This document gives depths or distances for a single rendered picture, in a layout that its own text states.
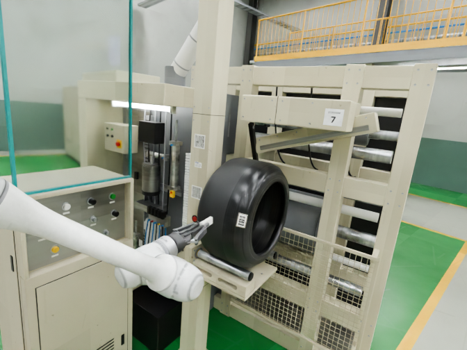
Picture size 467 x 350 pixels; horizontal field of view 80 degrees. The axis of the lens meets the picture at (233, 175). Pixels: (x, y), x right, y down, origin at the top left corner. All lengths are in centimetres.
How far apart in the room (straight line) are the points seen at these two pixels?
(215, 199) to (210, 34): 81
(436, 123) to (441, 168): 133
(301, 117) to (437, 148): 878
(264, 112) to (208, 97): 33
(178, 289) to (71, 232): 31
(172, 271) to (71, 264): 88
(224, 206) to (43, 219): 74
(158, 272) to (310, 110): 107
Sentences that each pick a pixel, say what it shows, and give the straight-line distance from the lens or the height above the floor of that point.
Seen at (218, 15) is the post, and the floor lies 213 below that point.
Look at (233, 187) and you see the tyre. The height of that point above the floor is 135.
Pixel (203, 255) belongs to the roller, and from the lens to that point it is 158.
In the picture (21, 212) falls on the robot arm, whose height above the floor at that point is 145.
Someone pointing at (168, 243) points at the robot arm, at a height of 122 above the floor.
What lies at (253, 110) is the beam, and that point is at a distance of 164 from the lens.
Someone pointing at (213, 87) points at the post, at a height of 179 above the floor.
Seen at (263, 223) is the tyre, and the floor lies 103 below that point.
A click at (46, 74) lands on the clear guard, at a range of 143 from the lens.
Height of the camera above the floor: 169
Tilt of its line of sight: 13 degrees down
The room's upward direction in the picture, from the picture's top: 5 degrees clockwise
